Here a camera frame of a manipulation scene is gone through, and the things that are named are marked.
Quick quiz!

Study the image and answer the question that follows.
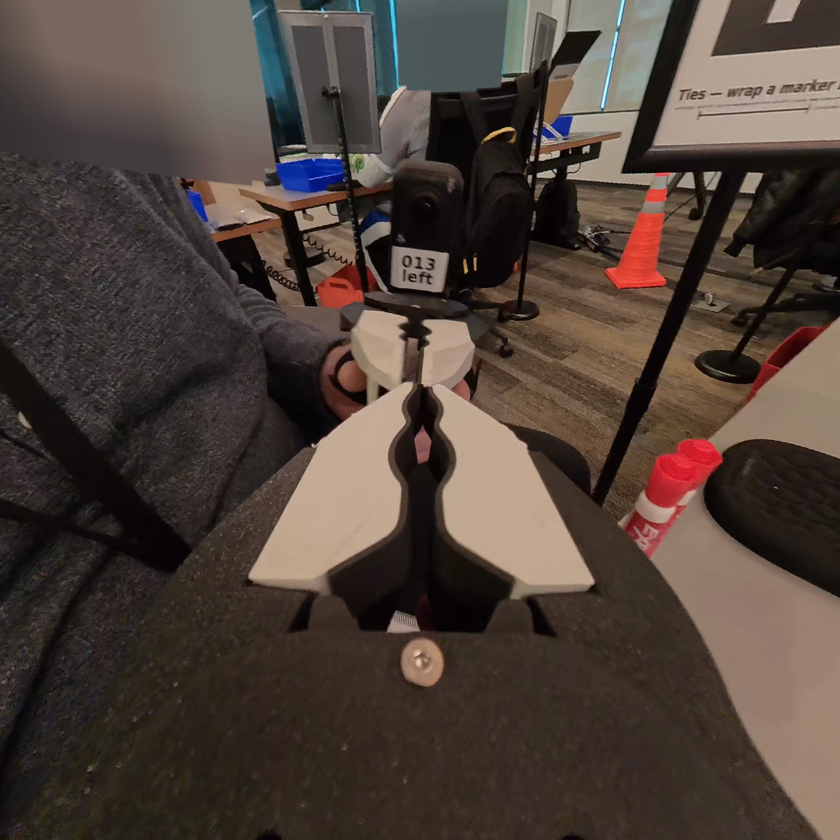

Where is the black shoulder strap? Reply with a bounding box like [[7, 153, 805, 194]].
[[0, 341, 193, 572]]

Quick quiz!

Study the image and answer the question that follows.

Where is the black office chair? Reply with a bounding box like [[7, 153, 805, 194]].
[[427, 92, 546, 358]]

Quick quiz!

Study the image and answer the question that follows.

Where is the blue white bag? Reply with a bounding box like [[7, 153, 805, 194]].
[[357, 210, 395, 290]]

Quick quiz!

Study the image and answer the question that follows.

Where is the black round base stand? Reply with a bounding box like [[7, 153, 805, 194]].
[[696, 266, 798, 385]]

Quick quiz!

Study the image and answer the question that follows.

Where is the person's left forearm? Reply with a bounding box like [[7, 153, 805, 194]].
[[226, 282, 342, 447]]

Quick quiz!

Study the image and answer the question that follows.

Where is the black framed sign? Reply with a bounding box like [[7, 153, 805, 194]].
[[621, 0, 840, 175]]

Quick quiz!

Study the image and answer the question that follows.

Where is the person's left hand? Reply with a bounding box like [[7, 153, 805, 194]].
[[323, 346, 370, 421]]

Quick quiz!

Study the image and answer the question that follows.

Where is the wooden desk with black legs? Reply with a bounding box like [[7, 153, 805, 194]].
[[530, 130, 622, 185], [209, 209, 284, 303], [238, 180, 395, 307]]

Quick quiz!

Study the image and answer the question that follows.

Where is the black jacket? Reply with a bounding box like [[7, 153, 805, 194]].
[[724, 169, 840, 273]]

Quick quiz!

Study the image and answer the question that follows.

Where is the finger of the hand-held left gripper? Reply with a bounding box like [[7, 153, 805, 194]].
[[420, 322, 476, 388], [351, 311, 416, 403]]

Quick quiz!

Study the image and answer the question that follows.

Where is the black floor bag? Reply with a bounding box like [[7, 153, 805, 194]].
[[535, 178, 581, 247]]

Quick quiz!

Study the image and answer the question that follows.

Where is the red box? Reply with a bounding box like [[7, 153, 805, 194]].
[[747, 325, 833, 403]]

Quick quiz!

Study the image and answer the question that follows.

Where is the black mesh wrist rest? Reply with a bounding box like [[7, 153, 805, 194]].
[[704, 438, 840, 599]]

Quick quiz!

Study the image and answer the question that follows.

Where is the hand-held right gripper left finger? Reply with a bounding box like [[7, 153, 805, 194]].
[[249, 384, 421, 595]]

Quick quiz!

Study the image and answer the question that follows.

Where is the orange traffic cone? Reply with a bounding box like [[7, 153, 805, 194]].
[[604, 172, 672, 290]]

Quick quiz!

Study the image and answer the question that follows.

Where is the person's grey sweater torso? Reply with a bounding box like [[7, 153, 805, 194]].
[[0, 152, 316, 775]]

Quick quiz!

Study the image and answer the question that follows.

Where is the black cable tie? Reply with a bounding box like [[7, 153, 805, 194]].
[[403, 331, 427, 395]]

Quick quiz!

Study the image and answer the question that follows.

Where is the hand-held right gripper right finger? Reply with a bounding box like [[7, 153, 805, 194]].
[[427, 385, 595, 599]]

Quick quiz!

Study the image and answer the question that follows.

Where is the red dry erase marker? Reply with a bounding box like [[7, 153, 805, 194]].
[[676, 438, 723, 509], [620, 451, 698, 559]]

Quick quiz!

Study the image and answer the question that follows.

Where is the black backpack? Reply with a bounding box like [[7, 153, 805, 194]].
[[461, 126, 534, 290]]

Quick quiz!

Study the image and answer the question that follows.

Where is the black coiled cable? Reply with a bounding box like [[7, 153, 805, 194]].
[[261, 235, 358, 293]]

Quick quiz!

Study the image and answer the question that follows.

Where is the orange plastic container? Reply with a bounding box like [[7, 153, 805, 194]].
[[317, 277, 366, 309]]

